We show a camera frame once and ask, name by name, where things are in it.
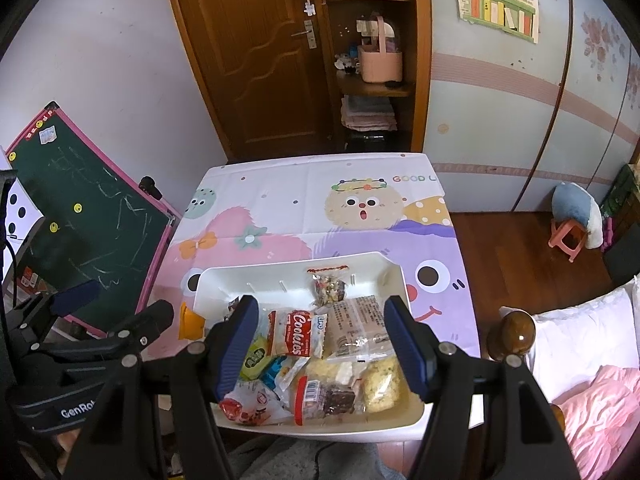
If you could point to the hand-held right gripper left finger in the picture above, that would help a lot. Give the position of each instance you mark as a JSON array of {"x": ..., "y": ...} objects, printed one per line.
[{"x": 235, "y": 350}]

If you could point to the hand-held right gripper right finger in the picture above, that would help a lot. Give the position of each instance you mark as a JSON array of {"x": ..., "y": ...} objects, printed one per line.
[{"x": 407, "y": 355}]

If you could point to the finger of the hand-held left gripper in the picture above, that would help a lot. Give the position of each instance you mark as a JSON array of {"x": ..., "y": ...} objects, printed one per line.
[
  {"x": 152, "y": 317},
  {"x": 77, "y": 297}
]

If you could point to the orange snack packet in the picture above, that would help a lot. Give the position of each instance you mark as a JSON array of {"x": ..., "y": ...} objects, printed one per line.
[{"x": 191, "y": 322}]

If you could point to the light blue white packet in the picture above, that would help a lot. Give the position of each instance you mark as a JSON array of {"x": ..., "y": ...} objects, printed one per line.
[{"x": 272, "y": 370}]

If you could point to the clear brown cake packet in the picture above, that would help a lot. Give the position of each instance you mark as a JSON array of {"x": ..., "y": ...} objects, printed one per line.
[{"x": 360, "y": 327}]

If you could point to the red and white snack packet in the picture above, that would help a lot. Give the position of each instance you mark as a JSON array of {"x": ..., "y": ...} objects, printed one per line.
[{"x": 245, "y": 405}]

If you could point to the red cookie packet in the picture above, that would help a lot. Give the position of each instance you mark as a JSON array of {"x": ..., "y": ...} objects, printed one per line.
[{"x": 295, "y": 340}]

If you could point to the white plastic tray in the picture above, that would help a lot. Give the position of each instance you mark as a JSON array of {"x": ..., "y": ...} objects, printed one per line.
[{"x": 280, "y": 280}]

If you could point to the small yellow snack bag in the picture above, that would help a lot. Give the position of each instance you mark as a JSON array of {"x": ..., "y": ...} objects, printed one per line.
[{"x": 325, "y": 370}]

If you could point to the red-wrapped brownie packet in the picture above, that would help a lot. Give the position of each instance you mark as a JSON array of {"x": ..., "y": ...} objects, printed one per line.
[{"x": 325, "y": 399}]

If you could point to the clear mixed nuts packet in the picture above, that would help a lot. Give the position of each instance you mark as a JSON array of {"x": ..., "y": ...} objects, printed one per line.
[{"x": 327, "y": 285}]

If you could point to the white dotted board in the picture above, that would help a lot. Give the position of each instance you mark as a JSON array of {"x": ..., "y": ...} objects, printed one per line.
[{"x": 25, "y": 220}]

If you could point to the wooden bedpost knob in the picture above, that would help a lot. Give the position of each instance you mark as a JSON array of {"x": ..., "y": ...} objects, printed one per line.
[{"x": 512, "y": 335}]

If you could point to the person's grey fleece clothing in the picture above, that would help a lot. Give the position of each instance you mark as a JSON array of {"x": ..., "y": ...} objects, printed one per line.
[{"x": 280, "y": 462}]

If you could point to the black knob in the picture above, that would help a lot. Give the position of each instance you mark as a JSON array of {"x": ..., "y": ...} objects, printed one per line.
[{"x": 150, "y": 187}]

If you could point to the round wooden bedpost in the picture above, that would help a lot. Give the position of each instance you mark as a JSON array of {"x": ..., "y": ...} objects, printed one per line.
[{"x": 558, "y": 417}]

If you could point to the white pillow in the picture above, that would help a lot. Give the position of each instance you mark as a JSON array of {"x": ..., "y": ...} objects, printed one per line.
[
  {"x": 580, "y": 340},
  {"x": 636, "y": 305}
]

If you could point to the pink plastic stool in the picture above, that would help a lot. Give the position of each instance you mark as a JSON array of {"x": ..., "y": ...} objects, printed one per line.
[{"x": 565, "y": 242}]

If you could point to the pink blanket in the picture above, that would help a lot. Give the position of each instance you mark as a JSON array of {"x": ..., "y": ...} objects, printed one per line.
[{"x": 600, "y": 420}]

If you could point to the small pink stool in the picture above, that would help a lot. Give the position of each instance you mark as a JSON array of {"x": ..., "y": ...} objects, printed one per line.
[{"x": 575, "y": 205}]

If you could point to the dark bag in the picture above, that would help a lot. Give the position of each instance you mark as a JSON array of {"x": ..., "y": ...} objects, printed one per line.
[{"x": 622, "y": 260}]

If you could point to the folded towels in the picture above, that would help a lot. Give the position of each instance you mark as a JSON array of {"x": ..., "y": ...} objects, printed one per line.
[{"x": 369, "y": 114}]

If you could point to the floral sliding wardrobe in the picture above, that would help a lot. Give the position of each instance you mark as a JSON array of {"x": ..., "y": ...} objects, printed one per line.
[{"x": 500, "y": 125}]

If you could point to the brown wooden door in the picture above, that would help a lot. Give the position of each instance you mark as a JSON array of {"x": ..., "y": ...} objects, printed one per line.
[{"x": 250, "y": 60}]

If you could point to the pink basket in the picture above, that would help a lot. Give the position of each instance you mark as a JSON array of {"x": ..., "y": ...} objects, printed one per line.
[{"x": 380, "y": 65}]

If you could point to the wooden shelf unit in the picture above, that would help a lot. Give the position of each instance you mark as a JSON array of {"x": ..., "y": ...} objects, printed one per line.
[{"x": 420, "y": 60}]

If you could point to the green chalkboard pink frame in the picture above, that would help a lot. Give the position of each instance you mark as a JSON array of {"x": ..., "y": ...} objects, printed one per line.
[{"x": 90, "y": 220}]

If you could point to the wall poster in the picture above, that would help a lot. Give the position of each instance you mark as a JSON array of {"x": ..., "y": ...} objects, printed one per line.
[{"x": 495, "y": 0}]

